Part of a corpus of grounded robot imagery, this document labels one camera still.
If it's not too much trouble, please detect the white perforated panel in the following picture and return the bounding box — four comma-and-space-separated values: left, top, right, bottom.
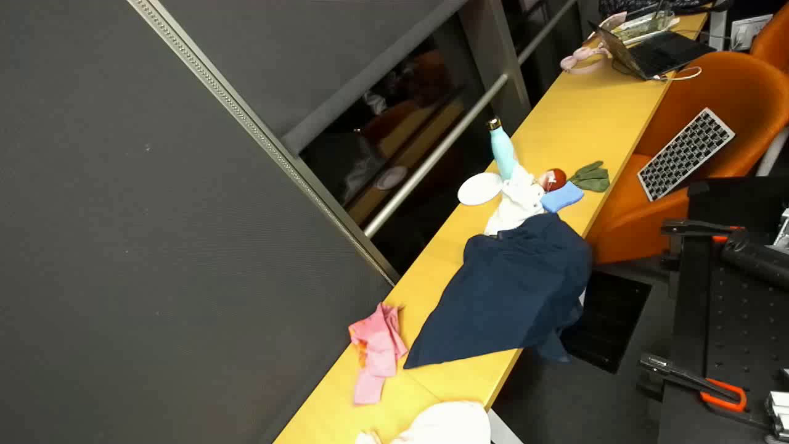
637, 109, 736, 202

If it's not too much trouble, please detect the green cloth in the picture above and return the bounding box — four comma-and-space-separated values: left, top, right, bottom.
573, 161, 613, 191

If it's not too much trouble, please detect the metal window rail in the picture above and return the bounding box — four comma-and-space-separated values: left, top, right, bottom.
364, 0, 579, 237

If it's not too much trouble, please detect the orange handled clamp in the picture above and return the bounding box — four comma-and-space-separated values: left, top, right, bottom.
640, 353, 751, 415

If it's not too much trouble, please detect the white cloth at table end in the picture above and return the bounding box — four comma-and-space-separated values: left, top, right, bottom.
354, 399, 493, 444

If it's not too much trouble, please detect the light blue cloth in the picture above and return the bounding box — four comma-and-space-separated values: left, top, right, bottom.
544, 183, 584, 212

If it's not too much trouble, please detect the white cloth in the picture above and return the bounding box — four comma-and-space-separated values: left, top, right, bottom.
487, 168, 545, 233
354, 399, 493, 444

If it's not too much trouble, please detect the red plush toy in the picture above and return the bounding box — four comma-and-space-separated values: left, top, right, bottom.
541, 168, 568, 191

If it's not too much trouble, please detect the pink cloth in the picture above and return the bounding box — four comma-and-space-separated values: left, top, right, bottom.
348, 306, 407, 403

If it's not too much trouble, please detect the light blue water bottle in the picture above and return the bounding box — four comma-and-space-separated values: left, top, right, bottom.
488, 119, 519, 180

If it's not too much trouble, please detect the navy blue cloth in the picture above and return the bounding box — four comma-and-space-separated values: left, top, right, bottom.
407, 215, 593, 368

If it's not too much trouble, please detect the pink container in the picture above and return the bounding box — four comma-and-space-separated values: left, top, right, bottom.
560, 11, 627, 73

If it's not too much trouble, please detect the orange chair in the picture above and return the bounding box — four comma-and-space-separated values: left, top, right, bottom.
588, 25, 789, 263

